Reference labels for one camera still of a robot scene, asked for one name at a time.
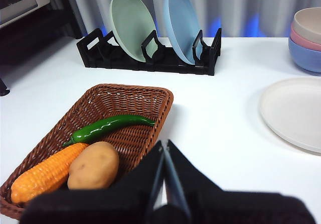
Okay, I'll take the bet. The brown wicker basket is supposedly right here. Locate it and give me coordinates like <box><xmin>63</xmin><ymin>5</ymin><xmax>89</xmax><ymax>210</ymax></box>
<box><xmin>0</xmin><ymin>83</ymin><xmax>174</xmax><ymax>221</ymax></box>

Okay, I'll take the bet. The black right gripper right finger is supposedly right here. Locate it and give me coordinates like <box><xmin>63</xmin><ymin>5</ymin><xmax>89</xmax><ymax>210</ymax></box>
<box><xmin>163</xmin><ymin>139</ymin><xmax>318</xmax><ymax>224</ymax></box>

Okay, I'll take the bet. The white flat plate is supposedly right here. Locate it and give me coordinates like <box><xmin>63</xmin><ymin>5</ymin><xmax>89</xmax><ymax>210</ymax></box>
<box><xmin>259</xmin><ymin>77</ymin><xmax>321</xmax><ymax>157</ymax></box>

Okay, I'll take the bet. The orange toy corn cob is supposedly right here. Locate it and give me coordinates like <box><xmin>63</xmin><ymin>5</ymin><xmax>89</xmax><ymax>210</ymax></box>
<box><xmin>10</xmin><ymin>142</ymin><xmax>90</xmax><ymax>204</ymax></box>

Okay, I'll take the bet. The white pleated curtain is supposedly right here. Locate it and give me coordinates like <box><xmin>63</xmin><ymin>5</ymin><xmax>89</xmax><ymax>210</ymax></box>
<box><xmin>67</xmin><ymin>0</ymin><xmax>321</xmax><ymax>38</ymax></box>

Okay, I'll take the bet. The blue bowl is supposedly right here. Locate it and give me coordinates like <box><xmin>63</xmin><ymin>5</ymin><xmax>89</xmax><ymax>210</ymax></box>
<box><xmin>288</xmin><ymin>37</ymin><xmax>321</xmax><ymax>73</ymax></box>

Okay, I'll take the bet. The pale blue plate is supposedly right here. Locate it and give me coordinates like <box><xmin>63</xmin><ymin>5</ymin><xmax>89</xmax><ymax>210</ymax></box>
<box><xmin>163</xmin><ymin>0</ymin><xmax>204</xmax><ymax>65</ymax></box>

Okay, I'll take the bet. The green toy cucumber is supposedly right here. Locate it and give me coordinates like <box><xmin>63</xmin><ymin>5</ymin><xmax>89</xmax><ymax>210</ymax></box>
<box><xmin>62</xmin><ymin>115</ymin><xmax>156</xmax><ymax>148</ymax></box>

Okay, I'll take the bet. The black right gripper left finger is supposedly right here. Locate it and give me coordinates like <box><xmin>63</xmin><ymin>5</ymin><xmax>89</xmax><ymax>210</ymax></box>
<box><xmin>20</xmin><ymin>140</ymin><xmax>166</xmax><ymax>224</ymax></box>

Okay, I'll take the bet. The pink bowl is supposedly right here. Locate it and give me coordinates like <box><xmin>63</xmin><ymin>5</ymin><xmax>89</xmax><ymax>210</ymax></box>
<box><xmin>290</xmin><ymin>23</ymin><xmax>321</xmax><ymax>53</ymax></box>

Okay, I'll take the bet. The black dish rack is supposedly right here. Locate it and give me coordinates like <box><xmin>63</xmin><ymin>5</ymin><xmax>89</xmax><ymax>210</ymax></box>
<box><xmin>76</xmin><ymin>27</ymin><xmax>223</xmax><ymax>76</ymax></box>

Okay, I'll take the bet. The pale green plate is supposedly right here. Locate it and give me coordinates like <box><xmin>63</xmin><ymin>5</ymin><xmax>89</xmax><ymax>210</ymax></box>
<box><xmin>109</xmin><ymin>0</ymin><xmax>158</xmax><ymax>63</ymax></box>

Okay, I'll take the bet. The beige bowl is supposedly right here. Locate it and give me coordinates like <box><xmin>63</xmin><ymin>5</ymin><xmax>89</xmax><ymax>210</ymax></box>
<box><xmin>292</xmin><ymin>7</ymin><xmax>321</xmax><ymax>45</ymax></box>

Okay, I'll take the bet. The tan toy potato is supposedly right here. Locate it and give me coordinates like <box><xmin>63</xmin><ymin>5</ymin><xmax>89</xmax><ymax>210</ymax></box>
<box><xmin>67</xmin><ymin>141</ymin><xmax>120</xmax><ymax>190</ymax></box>

